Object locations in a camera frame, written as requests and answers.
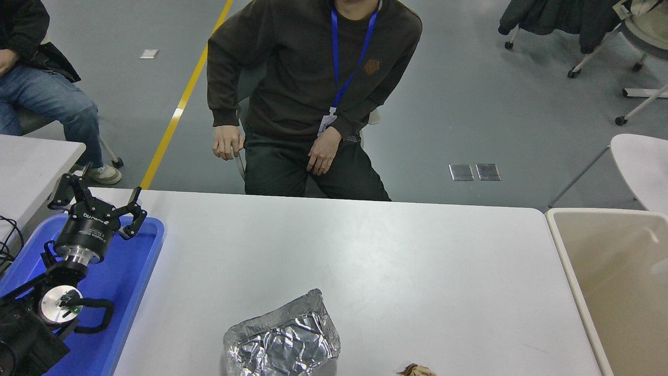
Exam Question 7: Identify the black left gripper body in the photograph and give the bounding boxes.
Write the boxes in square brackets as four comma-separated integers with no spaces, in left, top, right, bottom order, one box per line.
[54,201,122,259]

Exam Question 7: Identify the silver foil tray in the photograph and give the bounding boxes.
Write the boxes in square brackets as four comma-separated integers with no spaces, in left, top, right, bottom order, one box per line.
[223,288,341,376]

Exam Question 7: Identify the tan paper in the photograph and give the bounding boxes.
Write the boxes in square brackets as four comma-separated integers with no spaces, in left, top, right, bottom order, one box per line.
[397,363,437,376]

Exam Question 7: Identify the person's right hand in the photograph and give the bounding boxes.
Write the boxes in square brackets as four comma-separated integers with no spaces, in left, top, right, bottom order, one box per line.
[212,125,245,161]

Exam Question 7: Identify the person's left hand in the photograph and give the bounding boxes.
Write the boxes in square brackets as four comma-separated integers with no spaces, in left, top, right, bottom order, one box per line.
[307,127,342,175]

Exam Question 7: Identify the white side table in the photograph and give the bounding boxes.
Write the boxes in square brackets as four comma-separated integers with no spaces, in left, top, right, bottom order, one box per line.
[0,135,86,246]

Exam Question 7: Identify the blue plastic tray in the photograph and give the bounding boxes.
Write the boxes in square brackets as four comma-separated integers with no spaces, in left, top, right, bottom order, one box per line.
[0,214,165,376]

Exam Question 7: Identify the person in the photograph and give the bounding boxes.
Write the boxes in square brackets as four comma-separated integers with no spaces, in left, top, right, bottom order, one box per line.
[207,0,423,202]
[0,0,123,186]

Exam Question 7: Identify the yellow floor tape line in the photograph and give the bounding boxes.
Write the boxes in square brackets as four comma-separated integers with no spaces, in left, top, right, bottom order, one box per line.
[139,0,234,190]

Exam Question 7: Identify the dark jacket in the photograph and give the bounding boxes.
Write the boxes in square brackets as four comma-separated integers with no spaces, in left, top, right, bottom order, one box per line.
[497,0,635,55]

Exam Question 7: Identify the large pale plastic bin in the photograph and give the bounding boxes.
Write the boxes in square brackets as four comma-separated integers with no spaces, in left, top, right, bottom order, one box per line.
[544,208,668,376]

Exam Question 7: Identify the black cables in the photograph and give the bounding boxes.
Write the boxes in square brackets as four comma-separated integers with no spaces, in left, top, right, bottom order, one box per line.
[0,217,24,275]

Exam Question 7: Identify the blue lanyard with badge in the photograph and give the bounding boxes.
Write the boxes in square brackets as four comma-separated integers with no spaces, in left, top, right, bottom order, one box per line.
[317,8,379,137]

